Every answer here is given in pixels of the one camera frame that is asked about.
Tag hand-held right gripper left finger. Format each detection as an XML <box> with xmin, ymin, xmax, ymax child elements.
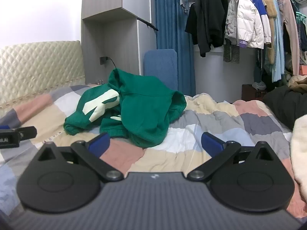
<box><xmin>36</xmin><ymin>132</ymin><xmax>125</xmax><ymax>182</ymax></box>

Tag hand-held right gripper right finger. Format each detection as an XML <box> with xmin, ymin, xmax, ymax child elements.
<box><xmin>187</xmin><ymin>132</ymin><xmax>276</xmax><ymax>182</ymax></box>

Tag green hoodie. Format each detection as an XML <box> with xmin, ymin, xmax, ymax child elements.
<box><xmin>64</xmin><ymin>68</ymin><xmax>187</xmax><ymax>148</ymax></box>

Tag green clothes hangers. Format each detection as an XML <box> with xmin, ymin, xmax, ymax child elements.
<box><xmin>289</xmin><ymin>0</ymin><xmax>307</xmax><ymax>22</ymax></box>

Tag brown wooden nightstand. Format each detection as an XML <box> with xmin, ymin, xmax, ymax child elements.
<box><xmin>242</xmin><ymin>84</ymin><xmax>265</xmax><ymax>101</ymax></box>

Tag cream quilted headboard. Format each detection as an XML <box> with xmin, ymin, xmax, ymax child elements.
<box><xmin>0</xmin><ymin>40</ymin><xmax>85</xmax><ymax>111</ymax></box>

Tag dark cloth pile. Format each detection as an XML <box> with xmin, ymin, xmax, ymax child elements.
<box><xmin>262</xmin><ymin>85</ymin><xmax>307</xmax><ymax>131</ymax></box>

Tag dark teal hanging garment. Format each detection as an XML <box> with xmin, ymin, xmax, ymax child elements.
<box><xmin>254</xmin><ymin>48</ymin><xmax>264</xmax><ymax>84</ymax></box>

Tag cream fluffy cloth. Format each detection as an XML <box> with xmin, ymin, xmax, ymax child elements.
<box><xmin>290</xmin><ymin>115</ymin><xmax>307</xmax><ymax>202</ymax></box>

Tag striped hanging garment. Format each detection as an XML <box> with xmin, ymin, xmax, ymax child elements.
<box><xmin>223</xmin><ymin>41</ymin><xmax>240</xmax><ymax>63</ymax></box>

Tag blue folding mattress pad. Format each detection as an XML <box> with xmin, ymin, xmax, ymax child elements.
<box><xmin>144</xmin><ymin>49</ymin><xmax>178</xmax><ymax>91</ymax></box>

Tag khaki cloth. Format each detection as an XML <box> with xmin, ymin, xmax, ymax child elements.
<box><xmin>288</xmin><ymin>75</ymin><xmax>307</xmax><ymax>91</ymax></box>

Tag light blue hanging garment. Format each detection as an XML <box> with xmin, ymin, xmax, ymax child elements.
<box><xmin>267</xmin><ymin>0</ymin><xmax>286</xmax><ymax>82</ymax></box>

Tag black hanging coat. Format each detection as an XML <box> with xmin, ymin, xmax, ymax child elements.
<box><xmin>185</xmin><ymin>0</ymin><xmax>229</xmax><ymax>58</ymax></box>

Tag white puffer jacket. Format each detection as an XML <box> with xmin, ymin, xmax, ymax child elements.
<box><xmin>224</xmin><ymin>0</ymin><xmax>272</xmax><ymax>49</ymax></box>

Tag blue curtain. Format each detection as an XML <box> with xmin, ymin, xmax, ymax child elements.
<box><xmin>153</xmin><ymin>0</ymin><xmax>196</xmax><ymax>96</ymax></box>

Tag dark patterned hanging garment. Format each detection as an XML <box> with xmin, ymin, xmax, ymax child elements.
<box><xmin>296</xmin><ymin>19</ymin><xmax>307</xmax><ymax>65</ymax></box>

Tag pink hanging garment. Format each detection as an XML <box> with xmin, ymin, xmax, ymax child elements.
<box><xmin>278</xmin><ymin>0</ymin><xmax>300</xmax><ymax>76</ymax></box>

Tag small grey hanging garment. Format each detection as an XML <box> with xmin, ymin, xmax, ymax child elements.
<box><xmin>179</xmin><ymin>0</ymin><xmax>195</xmax><ymax>13</ymax></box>

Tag tan hanging coat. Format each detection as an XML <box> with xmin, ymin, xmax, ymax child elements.
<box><xmin>253</xmin><ymin>0</ymin><xmax>279</xmax><ymax>64</ymax></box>

